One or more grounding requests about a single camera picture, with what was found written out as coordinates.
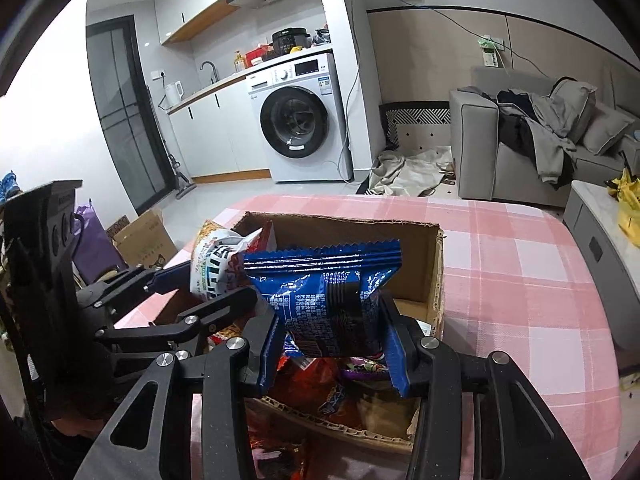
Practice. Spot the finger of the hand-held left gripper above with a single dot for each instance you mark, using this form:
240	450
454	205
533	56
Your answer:
220	305
165	276

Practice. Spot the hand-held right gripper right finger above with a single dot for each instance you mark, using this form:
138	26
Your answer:
396	360

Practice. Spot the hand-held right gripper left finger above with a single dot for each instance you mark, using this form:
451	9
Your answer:
270	355

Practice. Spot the purple white snack packet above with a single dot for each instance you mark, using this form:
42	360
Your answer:
362	369

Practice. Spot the white red snack packet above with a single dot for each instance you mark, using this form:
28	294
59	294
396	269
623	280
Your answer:
215	270

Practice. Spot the large red snack packet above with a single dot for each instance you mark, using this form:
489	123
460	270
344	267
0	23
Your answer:
312	385

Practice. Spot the blue snack packet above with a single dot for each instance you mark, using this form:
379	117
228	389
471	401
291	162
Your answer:
320	300

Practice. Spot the brown cardboard box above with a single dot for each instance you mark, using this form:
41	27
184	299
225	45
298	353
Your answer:
350	232

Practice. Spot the person's left forearm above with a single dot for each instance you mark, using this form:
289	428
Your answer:
50	455

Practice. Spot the small cardboard box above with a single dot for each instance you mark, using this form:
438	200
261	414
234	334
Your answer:
145	242

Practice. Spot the purple plastic bag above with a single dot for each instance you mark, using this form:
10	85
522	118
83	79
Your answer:
95	240

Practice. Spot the floor vacuum cleaner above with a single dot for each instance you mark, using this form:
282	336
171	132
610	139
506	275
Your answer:
182	185

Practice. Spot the pink checkered tablecloth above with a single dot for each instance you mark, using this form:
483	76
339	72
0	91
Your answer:
525	285

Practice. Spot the white lower kitchen cabinets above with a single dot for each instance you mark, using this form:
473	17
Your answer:
215	130

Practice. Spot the white kitchen cabinets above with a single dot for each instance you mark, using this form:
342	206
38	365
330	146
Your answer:
215	130
185	5

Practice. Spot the dark glass door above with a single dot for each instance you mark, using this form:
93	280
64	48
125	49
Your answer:
125	120

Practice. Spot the white electric kettle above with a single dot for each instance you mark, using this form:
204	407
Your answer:
173	92

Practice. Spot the beige cloth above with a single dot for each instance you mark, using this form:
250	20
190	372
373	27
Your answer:
410	170

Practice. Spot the white washing machine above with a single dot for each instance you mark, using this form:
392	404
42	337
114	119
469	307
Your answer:
295	125

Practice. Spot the kitchen faucet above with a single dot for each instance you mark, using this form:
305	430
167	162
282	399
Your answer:
216	72

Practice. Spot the grey sofa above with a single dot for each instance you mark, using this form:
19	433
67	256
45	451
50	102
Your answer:
475	150

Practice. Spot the yellow bottle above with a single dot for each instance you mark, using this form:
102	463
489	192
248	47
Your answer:
239	64

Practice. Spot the white coffee table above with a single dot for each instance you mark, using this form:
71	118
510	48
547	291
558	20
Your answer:
595	240

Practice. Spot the red box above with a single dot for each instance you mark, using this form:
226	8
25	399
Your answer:
257	54

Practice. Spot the black white patterned panel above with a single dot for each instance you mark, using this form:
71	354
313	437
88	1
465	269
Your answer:
415	120

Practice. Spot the black clothing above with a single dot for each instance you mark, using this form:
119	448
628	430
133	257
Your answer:
515	130

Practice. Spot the grey clothing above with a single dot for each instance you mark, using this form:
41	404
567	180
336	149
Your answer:
547	145

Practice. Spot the black pressure cooker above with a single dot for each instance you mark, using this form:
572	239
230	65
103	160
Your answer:
290	40

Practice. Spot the white upper kitchen cabinets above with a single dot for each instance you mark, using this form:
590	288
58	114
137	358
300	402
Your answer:
185	5

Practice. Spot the yellow plastic bag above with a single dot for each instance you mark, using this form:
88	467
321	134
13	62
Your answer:
629	210

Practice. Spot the black bag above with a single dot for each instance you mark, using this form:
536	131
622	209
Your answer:
321	37

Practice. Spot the grey pillow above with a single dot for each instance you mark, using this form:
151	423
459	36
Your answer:
575	105
607	127

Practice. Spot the wall socket with green plug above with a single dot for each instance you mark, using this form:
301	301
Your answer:
490	55

